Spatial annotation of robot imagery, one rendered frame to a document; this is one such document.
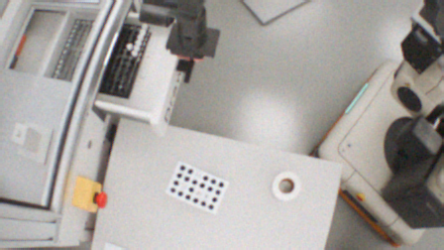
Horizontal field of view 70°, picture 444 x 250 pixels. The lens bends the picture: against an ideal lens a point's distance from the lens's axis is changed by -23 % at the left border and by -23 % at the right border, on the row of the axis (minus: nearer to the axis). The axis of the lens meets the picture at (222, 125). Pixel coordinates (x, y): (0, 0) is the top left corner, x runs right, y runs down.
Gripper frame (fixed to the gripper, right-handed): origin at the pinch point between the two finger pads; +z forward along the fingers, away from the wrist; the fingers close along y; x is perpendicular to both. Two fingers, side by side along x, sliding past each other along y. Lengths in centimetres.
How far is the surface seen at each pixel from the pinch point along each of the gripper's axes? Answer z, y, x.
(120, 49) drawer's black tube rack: -0.1, 18.1, 1.0
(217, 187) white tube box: 10.4, -11.0, 25.3
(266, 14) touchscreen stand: 84, -14, -71
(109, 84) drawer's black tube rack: 0.1, 17.7, 10.2
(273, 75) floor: 88, -23, -40
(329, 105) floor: 88, -52, -32
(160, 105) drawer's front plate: -2.8, 3.7, 13.4
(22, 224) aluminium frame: -22, 20, 46
